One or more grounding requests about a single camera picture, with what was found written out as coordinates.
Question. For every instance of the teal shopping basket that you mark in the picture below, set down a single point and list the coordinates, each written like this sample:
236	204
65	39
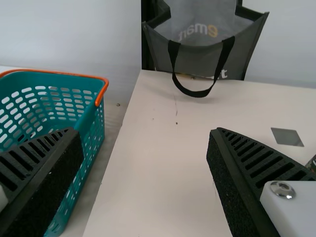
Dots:
49	82

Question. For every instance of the small square scanner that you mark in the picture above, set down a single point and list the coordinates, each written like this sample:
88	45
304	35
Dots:
286	137

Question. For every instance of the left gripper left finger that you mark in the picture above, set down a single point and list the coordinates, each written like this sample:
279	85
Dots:
37	177

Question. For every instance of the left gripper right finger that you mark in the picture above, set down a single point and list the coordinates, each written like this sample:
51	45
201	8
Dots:
247	177

